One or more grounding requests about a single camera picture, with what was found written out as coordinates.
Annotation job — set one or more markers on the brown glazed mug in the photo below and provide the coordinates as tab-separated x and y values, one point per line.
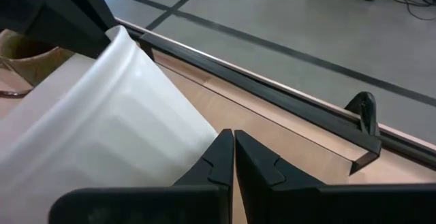
34	64

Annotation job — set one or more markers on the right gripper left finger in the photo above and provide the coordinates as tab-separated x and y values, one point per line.
204	200

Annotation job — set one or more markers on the black table clamp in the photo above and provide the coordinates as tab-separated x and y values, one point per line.
366	108

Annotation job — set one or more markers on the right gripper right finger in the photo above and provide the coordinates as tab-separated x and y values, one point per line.
272	196

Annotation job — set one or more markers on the white ceramic mug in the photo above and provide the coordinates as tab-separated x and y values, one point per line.
102	122

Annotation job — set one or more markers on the black aluminium table frame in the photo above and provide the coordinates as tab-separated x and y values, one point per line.
408	148

